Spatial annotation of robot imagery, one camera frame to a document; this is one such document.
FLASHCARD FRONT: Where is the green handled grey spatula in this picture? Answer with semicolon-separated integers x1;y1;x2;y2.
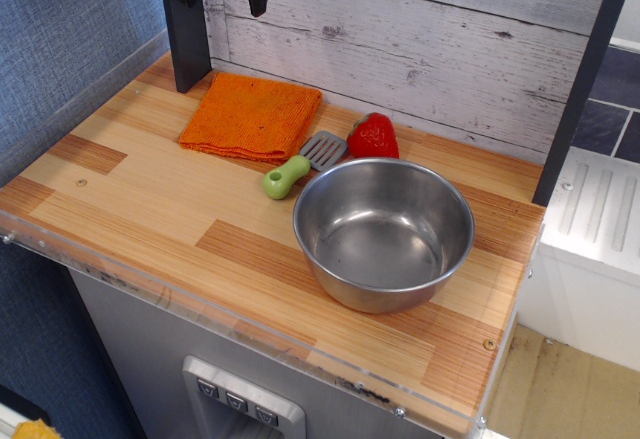
262;131;348;200

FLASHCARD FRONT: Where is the stainless steel bowl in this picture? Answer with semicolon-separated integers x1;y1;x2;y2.
293;158;475;314

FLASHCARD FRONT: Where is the clear acrylic table edge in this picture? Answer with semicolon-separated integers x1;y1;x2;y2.
1;197;544;438

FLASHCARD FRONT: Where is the orange folded cloth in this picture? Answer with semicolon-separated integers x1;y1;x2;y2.
179;72;322;164

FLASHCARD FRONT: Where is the red toy strawberry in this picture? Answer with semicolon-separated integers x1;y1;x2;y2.
347;112;399;159

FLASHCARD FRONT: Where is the grey cabinet with dispenser panel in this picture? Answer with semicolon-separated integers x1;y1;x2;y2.
71;272;434;438

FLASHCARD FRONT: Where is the white ribbed box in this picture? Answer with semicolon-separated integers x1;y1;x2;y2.
517;148;639;370

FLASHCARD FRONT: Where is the yellow object bottom left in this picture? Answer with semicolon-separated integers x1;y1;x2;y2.
11;420;62;439

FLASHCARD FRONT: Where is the dark grey right post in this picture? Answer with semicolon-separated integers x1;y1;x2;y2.
532;0;625;206

